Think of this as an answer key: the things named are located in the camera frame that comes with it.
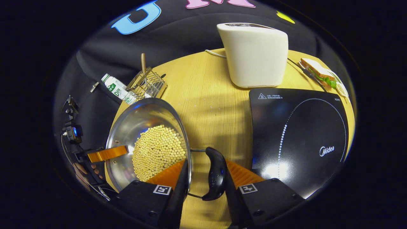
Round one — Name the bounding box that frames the black induction cooktop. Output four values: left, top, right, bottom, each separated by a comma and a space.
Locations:
249, 88, 349, 199

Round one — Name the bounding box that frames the stainless steel pot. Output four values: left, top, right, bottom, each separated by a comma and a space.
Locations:
105, 98, 228, 201

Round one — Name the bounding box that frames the black power cable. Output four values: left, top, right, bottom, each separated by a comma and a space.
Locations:
288, 58, 328, 93

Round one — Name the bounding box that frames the sandwich with lettuce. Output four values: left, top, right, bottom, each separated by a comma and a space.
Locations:
300, 58, 337, 89

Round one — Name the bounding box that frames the white toaster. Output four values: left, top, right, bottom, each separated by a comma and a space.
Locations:
217, 23, 289, 88

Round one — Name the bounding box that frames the metal wire basket wooden handle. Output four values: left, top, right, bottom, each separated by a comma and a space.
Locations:
126, 53, 168, 101

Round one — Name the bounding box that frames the white toaster cable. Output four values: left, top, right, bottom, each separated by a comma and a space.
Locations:
204, 49, 227, 59

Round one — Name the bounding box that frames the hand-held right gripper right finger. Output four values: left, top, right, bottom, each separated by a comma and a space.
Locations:
223, 159, 306, 229

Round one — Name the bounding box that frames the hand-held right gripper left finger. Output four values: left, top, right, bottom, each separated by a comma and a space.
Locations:
110, 159, 190, 229

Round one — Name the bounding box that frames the white sandwich plate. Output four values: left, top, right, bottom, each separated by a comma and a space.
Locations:
331, 72, 349, 97

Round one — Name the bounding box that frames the white bottle green label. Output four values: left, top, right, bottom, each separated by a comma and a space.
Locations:
101, 73, 137, 105

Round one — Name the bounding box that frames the pile of yellow soybeans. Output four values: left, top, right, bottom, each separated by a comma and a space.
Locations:
132, 125, 187, 182

